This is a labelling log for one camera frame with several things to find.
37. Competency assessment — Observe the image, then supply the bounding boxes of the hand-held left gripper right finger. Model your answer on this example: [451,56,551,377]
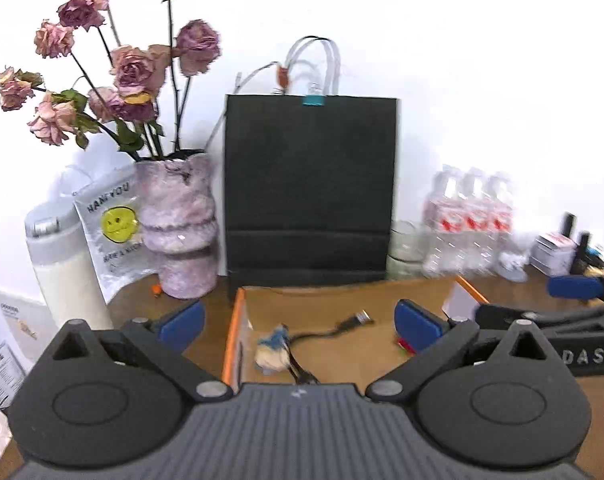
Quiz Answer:
[366,299,557,402]

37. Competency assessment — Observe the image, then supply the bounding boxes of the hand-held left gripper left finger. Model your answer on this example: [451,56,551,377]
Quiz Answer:
[48,300,233,404]

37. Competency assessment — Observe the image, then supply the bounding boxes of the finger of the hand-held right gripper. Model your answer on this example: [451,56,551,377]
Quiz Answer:
[474,302,604,333]
[546,275,604,303]

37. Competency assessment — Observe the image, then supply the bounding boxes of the orange-edged cardboard box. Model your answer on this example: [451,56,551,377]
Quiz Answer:
[222,276,487,397]

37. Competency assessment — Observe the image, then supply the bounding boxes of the wooden desktop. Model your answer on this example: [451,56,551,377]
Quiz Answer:
[0,260,604,480]

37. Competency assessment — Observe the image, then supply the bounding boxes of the small white carton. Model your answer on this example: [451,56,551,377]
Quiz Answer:
[530,232,577,277]

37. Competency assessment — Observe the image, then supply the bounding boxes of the clear glass cup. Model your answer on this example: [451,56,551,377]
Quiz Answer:
[388,220,431,281]

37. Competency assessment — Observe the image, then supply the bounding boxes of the blue and white toy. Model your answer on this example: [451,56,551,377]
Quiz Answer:
[254,324,293,375]

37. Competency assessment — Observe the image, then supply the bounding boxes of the red-label water bottle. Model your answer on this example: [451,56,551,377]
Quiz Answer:
[484,172,515,268]
[424,165,462,276]
[456,167,493,275]

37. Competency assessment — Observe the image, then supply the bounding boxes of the pink fuzzy vase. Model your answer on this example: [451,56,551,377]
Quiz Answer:
[134,150,219,300]

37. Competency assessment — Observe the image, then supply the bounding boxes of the clear smiley face plastic bag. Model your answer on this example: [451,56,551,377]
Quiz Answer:
[62,165,159,306]

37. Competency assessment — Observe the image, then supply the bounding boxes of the white insulated bottle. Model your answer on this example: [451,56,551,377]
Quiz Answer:
[24,199,114,332]

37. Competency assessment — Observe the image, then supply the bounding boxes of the papers and booklets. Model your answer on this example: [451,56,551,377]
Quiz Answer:
[0,290,58,362]

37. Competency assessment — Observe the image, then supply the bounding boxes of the black paper bag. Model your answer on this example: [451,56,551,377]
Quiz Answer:
[223,35,401,289]

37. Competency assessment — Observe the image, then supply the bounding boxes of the dried pink rose bouquet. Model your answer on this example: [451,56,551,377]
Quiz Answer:
[0,0,223,162]

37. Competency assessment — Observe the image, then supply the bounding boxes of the black usb cable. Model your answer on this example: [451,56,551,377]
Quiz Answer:
[282,311,373,386]

